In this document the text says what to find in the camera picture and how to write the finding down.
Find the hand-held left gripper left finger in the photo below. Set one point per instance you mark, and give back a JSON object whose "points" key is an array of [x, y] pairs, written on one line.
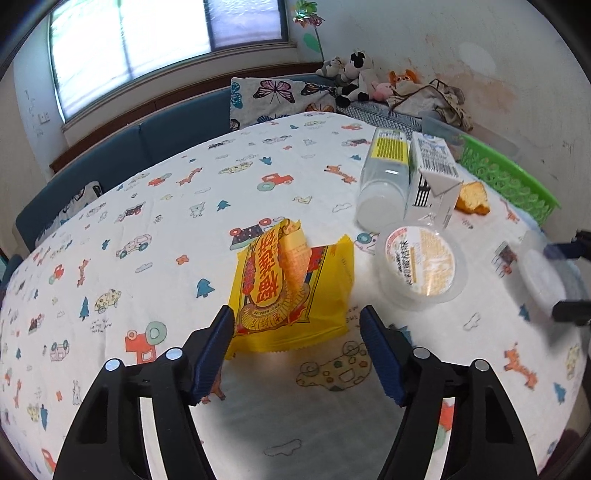
{"points": [[210, 355]]}

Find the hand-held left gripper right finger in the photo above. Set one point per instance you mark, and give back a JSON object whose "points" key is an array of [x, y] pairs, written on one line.
{"points": [[385, 357]]}

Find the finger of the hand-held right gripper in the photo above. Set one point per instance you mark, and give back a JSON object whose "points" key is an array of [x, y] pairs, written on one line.
{"points": [[575, 311], [572, 249]]}

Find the clear plastic container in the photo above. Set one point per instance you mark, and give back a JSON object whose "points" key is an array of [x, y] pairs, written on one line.
{"points": [[538, 277]]}

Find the green plastic basket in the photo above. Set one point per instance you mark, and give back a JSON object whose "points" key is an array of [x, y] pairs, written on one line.
{"points": [[512, 184]]}

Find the yellow snack packet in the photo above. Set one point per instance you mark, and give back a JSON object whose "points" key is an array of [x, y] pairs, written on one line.
{"points": [[277, 295]]}

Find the white pudding cup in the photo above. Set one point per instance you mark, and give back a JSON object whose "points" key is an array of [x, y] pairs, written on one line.
{"points": [[420, 263]]}

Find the printed white tablecloth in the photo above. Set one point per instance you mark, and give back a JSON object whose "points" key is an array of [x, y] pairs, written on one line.
{"points": [[115, 300]]}

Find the yellow cake piece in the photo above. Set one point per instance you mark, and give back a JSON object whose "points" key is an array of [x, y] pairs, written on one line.
{"points": [[473, 198]]}

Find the white carton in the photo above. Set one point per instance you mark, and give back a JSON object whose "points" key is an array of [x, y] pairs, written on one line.
{"points": [[434, 166]]}

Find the clear plastic bottle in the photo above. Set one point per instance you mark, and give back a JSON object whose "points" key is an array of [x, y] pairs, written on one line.
{"points": [[383, 184]]}

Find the clear storage bin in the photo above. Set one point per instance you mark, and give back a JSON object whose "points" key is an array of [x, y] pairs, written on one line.
{"points": [[443, 129]]}

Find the small butterfly pillow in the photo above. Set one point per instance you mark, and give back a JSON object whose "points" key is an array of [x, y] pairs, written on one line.
{"points": [[74, 207]]}

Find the beige crumpled cloth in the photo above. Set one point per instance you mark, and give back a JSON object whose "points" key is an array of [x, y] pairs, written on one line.
{"points": [[429, 104]]}

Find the blue sofa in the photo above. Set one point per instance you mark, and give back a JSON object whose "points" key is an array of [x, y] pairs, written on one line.
{"points": [[161, 138]]}

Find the orange fox plush toy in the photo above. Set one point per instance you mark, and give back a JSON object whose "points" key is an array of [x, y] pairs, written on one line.
{"points": [[404, 81]]}

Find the blue patterned cushion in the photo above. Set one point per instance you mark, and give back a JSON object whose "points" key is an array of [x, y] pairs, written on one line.
{"points": [[374, 113]]}

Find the brown wooden ledge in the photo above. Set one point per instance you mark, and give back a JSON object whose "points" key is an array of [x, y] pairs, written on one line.
{"points": [[115, 134]]}

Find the pink plush toy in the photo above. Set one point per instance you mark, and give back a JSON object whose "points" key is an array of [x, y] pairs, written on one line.
{"points": [[383, 91]]}

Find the large butterfly pillow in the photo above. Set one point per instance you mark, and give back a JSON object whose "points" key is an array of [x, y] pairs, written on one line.
{"points": [[277, 99]]}

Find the black and white plush toy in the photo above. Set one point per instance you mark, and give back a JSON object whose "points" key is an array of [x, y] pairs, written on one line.
{"points": [[358, 76]]}

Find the grey plush toy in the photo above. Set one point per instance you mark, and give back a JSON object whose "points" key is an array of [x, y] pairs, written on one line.
{"points": [[332, 68]]}

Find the window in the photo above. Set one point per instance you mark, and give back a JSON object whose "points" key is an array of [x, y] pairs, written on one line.
{"points": [[138, 50]]}

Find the colourful pinwheel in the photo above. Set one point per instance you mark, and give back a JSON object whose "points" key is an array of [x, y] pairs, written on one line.
{"points": [[307, 18]]}

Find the white light switch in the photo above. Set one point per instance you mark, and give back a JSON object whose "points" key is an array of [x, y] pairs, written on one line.
{"points": [[45, 118]]}

